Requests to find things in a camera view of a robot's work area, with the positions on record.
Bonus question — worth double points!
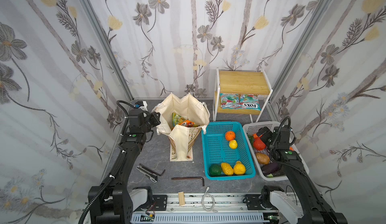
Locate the red tomato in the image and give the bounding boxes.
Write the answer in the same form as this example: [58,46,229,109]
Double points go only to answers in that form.
[253,138,266,151]

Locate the green lemon candy bag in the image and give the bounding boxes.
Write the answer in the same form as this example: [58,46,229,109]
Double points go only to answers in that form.
[172,112,186,127]

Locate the orange tangerine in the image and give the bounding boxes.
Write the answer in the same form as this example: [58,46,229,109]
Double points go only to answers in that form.
[224,131,236,141]

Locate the floral canvas tote bag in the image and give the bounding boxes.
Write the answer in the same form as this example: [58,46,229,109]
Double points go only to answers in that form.
[153,93,210,162]

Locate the orange candy bag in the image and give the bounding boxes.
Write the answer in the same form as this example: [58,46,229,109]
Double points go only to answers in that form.
[180,120,198,128]

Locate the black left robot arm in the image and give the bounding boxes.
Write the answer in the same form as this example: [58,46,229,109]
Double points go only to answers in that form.
[78,108,161,224]

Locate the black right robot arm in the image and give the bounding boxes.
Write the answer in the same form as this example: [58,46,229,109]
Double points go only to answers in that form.
[259,125,348,224]

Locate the Fox's mint blossom candy bag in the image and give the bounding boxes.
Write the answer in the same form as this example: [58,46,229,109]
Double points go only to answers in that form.
[240,94,261,111]

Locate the cherry mint candy bag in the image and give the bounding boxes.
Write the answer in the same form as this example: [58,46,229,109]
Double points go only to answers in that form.
[220,93,242,109]

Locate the white plastic basket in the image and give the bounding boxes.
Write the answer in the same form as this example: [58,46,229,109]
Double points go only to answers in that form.
[242,121,310,182]

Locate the brown potato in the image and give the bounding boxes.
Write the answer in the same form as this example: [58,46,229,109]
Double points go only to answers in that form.
[255,153,270,165]

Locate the purple eggplant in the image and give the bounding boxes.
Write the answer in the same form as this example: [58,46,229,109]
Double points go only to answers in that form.
[261,163,281,176]

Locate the small yellow lemon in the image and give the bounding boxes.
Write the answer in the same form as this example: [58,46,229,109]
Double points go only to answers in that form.
[229,139,238,149]

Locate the large yellow citrus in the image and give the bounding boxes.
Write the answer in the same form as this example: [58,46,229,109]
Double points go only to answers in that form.
[233,161,246,176]

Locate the teal plastic basket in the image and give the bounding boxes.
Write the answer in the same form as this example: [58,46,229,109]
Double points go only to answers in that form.
[202,121,256,180]

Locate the white wooden shelf rack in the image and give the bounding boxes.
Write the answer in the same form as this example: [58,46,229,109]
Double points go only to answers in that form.
[213,69,273,122]

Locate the black metal clamp tool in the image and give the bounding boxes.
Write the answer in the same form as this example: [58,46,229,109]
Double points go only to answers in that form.
[136,164,166,183]

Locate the green avocado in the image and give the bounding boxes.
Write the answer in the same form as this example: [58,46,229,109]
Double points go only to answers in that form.
[209,164,222,177]

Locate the large black allen key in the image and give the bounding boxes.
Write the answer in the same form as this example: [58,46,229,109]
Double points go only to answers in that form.
[171,177,205,187]

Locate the small wooden block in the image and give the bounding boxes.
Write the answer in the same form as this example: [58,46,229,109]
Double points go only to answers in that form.
[178,191,186,206]

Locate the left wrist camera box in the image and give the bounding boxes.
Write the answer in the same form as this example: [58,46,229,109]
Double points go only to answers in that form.
[134,101,148,111]

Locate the white coiled cable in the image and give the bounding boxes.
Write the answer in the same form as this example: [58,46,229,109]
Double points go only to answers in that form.
[200,186,218,213]

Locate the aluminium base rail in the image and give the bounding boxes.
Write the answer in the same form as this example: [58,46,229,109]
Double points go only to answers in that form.
[80,192,302,224]

